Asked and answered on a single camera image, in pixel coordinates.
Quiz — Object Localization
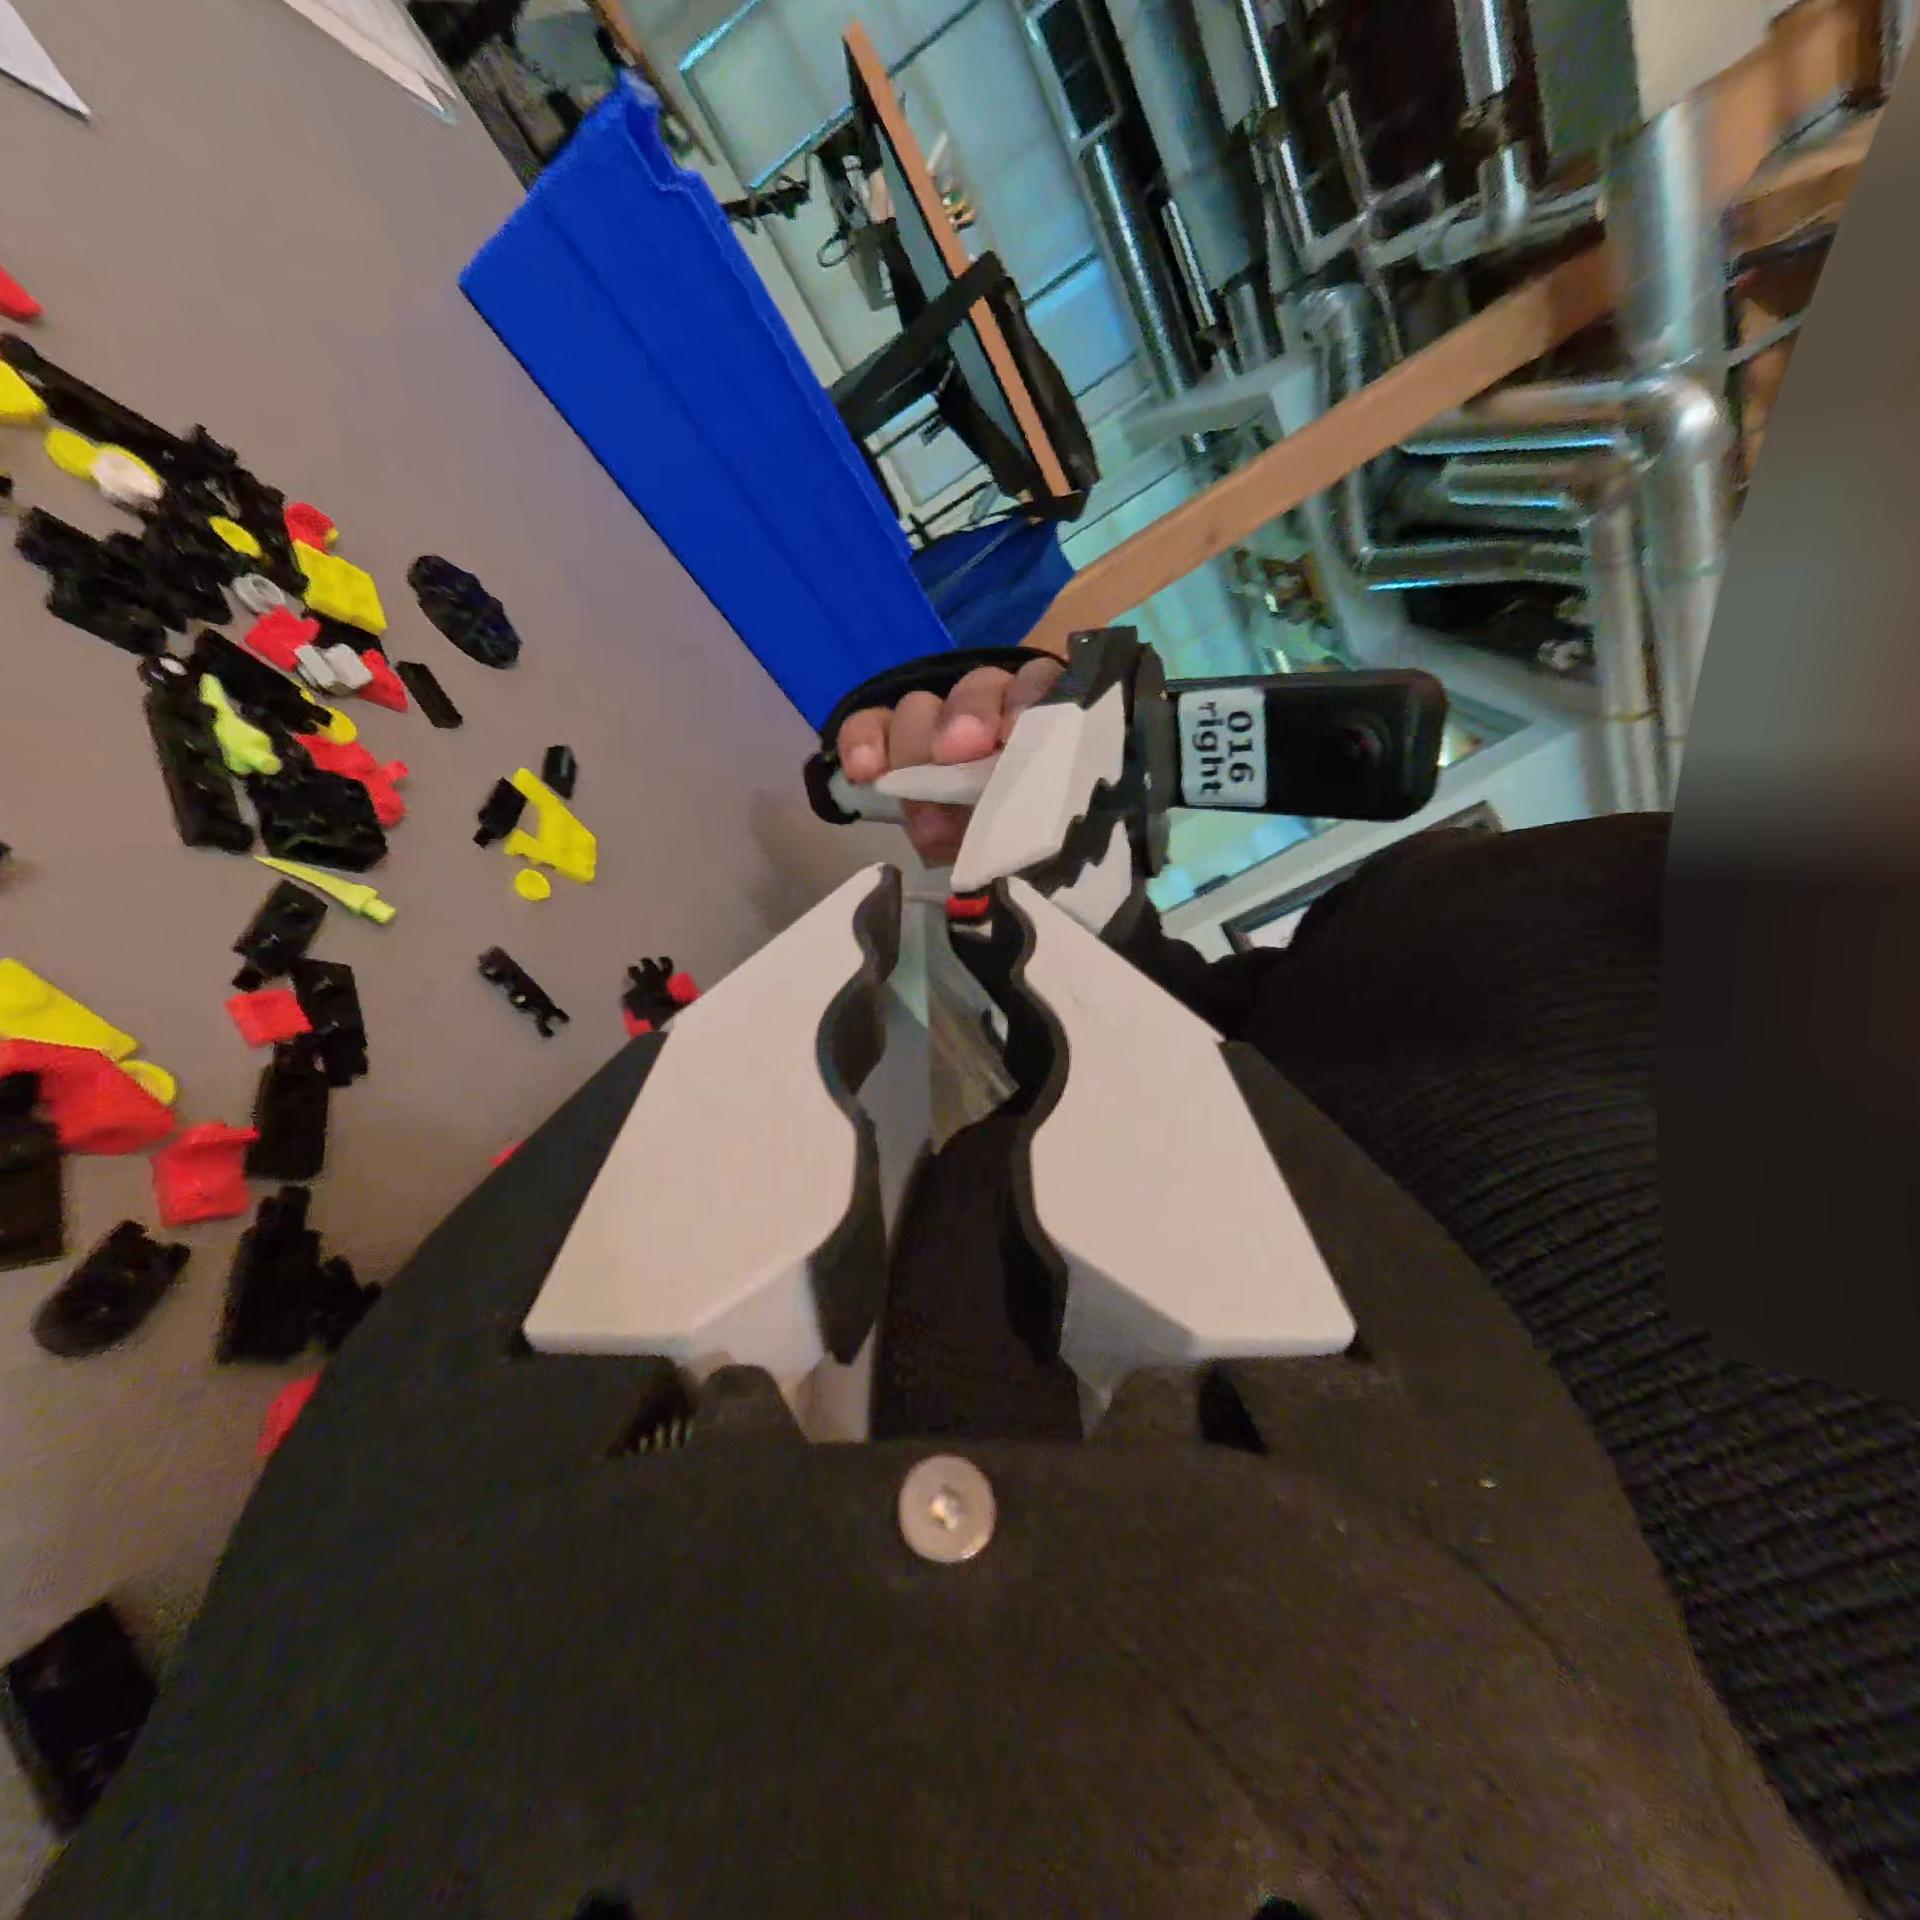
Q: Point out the blue plastic bin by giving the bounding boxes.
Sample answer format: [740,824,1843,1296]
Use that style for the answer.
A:
[458,72,1079,736]

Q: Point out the pile of lego pieces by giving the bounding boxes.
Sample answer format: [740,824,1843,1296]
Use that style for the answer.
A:
[0,263,415,1836]

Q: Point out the wooden top desk black frame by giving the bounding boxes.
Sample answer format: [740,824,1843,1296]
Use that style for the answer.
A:
[824,21,1107,523]

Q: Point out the person's right hand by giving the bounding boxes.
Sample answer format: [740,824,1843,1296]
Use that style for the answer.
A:
[836,657,1069,868]

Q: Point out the black lego wheel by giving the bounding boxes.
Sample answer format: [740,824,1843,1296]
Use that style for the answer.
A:
[407,554,524,673]

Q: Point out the ribbed silver duct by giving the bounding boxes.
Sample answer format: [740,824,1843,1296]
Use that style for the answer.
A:
[1067,132,1204,396]

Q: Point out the wooden beam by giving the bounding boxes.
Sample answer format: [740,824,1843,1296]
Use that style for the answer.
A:
[1031,60,1895,649]

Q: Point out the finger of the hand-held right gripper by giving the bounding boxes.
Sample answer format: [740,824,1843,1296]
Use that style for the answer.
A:
[1039,813,1152,944]
[948,695,1129,896]

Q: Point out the black spiky lego part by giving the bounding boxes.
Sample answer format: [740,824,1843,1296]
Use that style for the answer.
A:
[476,946,575,1037]

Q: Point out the yellow angled lego plate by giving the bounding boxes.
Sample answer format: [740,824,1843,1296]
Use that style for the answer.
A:
[505,769,599,885]

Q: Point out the person's black knit sweater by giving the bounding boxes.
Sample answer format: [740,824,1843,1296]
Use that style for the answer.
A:
[883,809,1920,1920]

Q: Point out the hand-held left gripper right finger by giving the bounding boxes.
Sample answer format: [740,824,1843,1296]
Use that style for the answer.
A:
[987,879,1361,1423]

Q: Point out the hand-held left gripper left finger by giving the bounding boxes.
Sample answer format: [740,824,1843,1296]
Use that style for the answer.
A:
[524,861,905,1443]

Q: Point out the silver metal pipe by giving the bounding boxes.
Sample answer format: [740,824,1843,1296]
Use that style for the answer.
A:
[1289,105,1744,817]

